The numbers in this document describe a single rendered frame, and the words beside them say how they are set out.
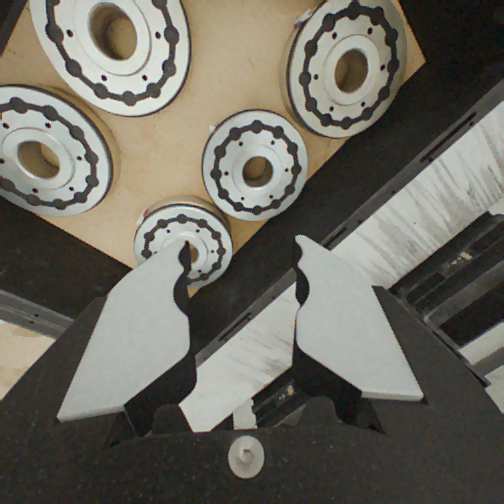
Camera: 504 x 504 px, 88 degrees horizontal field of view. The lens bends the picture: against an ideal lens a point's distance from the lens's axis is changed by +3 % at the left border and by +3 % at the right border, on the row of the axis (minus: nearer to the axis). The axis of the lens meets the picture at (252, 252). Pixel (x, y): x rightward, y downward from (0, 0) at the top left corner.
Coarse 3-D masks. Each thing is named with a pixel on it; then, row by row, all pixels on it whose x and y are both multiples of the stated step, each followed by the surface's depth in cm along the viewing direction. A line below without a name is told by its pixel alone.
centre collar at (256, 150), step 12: (240, 156) 23; (252, 156) 24; (264, 156) 24; (276, 156) 24; (240, 168) 24; (276, 168) 24; (240, 180) 24; (276, 180) 25; (252, 192) 25; (264, 192) 25
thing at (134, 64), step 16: (80, 0) 17; (96, 0) 17; (112, 0) 17; (128, 0) 17; (80, 16) 17; (128, 16) 18; (144, 16) 18; (80, 32) 18; (144, 32) 18; (96, 48) 18; (144, 48) 19; (96, 64) 19; (112, 64) 19; (128, 64) 19; (144, 64) 19
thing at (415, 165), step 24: (480, 96) 18; (456, 120) 18; (480, 120) 19; (432, 144) 19; (408, 168) 20; (384, 192) 20; (360, 216) 21; (336, 240) 22; (0, 288) 20; (264, 288) 24; (24, 312) 21; (48, 312) 21; (240, 312) 25; (216, 336) 26
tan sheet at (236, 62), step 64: (192, 0) 20; (256, 0) 21; (320, 0) 22; (0, 64) 21; (192, 64) 22; (256, 64) 23; (128, 128) 24; (192, 128) 25; (128, 192) 27; (192, 192) 28; (128, 256) 31
